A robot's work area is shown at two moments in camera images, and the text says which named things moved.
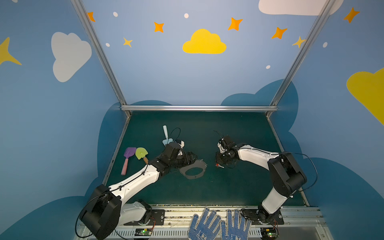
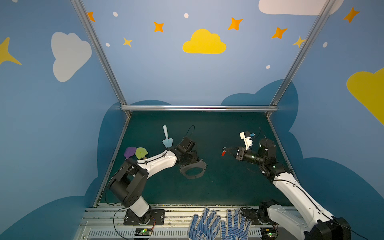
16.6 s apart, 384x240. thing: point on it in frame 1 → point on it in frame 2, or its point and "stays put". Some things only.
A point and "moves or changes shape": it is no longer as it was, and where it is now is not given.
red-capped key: (217, 165) moves or changes shape
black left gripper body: (184, 157) stays put
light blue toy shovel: (167, 140) stays put
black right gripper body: (222, 156) → (240, 153)
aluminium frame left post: (101, 53) stays put
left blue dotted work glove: (200, 228) stays put
